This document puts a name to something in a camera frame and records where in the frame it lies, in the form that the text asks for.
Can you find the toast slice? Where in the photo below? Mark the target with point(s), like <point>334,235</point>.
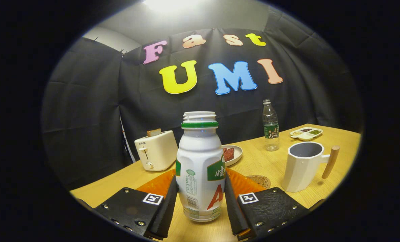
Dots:
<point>154,132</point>

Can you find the white divided dish with beans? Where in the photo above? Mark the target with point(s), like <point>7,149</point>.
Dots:
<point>305,137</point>

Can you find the white juice bottle green label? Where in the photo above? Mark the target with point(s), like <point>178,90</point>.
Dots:
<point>200,154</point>

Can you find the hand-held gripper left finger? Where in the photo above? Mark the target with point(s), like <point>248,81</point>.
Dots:
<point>164,215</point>

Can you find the wooden table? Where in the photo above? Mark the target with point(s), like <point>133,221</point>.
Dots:
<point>270,161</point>

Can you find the white round plate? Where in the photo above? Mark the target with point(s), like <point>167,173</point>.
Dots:
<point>238,156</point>

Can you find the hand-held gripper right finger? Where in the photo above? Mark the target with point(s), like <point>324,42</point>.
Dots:
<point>235,215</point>

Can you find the clear plastic water bottle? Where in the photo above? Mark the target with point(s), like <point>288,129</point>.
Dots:
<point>271,131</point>

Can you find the cream toaster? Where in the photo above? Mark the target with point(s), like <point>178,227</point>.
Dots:
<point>159,151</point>

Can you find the red meat slices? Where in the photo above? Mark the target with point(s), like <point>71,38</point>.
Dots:
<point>229,154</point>

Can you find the ceiling light panel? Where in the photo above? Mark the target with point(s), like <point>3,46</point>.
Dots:
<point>169,4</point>

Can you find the round cork coaster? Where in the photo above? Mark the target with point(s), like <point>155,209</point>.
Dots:
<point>262,181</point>

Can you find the black backdrop cloth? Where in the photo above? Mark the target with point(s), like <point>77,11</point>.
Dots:
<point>85,117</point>

